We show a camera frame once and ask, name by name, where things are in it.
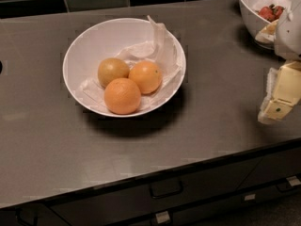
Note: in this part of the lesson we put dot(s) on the large white bowl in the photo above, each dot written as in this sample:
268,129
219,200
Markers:
94,44

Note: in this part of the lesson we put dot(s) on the right black drawer front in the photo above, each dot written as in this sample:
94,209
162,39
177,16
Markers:
239,185

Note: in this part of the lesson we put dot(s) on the yellowish orange at back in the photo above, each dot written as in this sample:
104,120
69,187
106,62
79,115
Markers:
110,69

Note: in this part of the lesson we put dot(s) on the black drawer front with handle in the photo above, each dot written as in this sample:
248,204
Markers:
142,200

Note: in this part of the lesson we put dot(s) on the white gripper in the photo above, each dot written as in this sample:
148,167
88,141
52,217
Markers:
290,35

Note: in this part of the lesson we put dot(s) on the white paper napkin in bowl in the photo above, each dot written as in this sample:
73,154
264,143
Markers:
163,47

